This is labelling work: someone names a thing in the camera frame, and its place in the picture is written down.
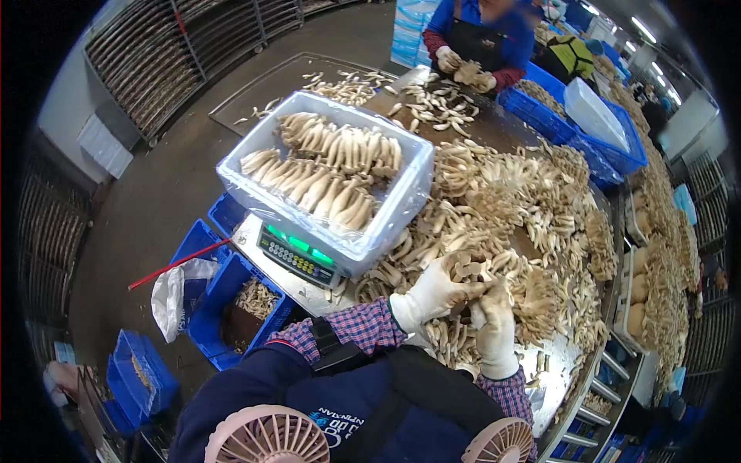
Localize person's left hand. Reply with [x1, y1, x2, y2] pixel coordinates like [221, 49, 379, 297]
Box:
[389, 253, 494, 335]

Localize person's right hand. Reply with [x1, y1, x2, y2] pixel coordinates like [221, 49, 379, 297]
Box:
[469, 280, 521, 380]

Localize person's left thumb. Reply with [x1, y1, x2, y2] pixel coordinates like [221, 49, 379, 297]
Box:
[435, 253, 468, 280]

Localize person's right fingers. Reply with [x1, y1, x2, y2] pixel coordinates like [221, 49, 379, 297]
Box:
[469, 280, 515, 326]

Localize person's left fingers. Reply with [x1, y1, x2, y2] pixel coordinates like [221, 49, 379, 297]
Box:
[450, 280, 494, 306]

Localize small brown mushroom cluster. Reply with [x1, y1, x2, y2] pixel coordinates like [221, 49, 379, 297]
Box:
[449, 251, 500, 286]

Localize white foam box with liner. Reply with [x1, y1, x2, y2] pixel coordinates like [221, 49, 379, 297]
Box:
[216, 90, 436, 278]

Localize large pile of mushrooms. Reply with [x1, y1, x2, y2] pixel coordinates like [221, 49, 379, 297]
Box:
[352, 138, 621, 374]

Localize metal roller conveyor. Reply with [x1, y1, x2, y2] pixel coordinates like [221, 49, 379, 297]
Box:
[541, 333, 645, 463]

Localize scattered cut mushroom stems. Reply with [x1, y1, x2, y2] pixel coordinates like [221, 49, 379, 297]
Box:
[387, 72, 482, 140]

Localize digital weighing scale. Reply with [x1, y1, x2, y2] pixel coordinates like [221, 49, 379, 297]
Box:
[230, 213, 349, 317]

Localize rows of packed mushrooms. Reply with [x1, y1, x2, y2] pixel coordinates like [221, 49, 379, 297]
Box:
[240, 112, 404, 232]

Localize long blue plastic crate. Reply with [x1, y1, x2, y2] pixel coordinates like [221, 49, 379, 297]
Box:
[497, 61, 649, 190]

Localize row of mushroom clusters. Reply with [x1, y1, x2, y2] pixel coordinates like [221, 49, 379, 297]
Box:
[592, 52, 702, 403]

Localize mushroom clump being trimmed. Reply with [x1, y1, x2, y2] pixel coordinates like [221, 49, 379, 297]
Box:
[454, 60, 485, 86]

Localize heap of mushroom trimmings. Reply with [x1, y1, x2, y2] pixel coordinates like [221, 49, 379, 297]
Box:
[234, 278, 282, 320]

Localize scattered mushrooms on floor plate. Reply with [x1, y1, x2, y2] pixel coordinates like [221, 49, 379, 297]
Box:
[234, 69, 400, 126]

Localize clear plastic container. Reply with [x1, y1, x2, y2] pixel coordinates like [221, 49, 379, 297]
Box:
[564, 76, 632, 154]

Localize tall metal rack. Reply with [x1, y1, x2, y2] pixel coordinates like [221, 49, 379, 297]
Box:
[682, 149, 737, 407]

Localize person's body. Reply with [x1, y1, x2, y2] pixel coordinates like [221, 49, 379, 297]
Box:
[168, 317, 539, 463]

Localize small blue crate under scale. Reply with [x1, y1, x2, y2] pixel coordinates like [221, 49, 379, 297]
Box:
[207, 191, 250, 238]

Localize stack of light blue boxes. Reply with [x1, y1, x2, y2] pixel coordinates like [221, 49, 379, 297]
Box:
[390, 0, 441, 69]

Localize blue crate with trimmings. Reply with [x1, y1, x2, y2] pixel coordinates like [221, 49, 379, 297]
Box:
[185, 251, 297, 372]

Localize blue crate with white bag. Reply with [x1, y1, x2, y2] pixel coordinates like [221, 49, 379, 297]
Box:
[170, 218, 233, 333]

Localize red stick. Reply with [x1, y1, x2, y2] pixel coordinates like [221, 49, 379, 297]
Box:
[128, 237, 232, 291]

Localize white plastic bag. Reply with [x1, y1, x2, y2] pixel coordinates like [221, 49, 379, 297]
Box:
[151, 258, 221, 345]

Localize stack of blue crates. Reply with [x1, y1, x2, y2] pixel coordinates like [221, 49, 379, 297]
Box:
[104, 329, 181, 435]

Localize long metal drying rack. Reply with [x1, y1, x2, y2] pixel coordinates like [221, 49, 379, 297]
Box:
[83, 0, 362, 147]

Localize white slatted crate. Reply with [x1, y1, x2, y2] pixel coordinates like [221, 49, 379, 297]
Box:
[76, 113, 134, 180]

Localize dark drying rack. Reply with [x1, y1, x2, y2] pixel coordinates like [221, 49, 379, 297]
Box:
[16, 152, 95, 368]

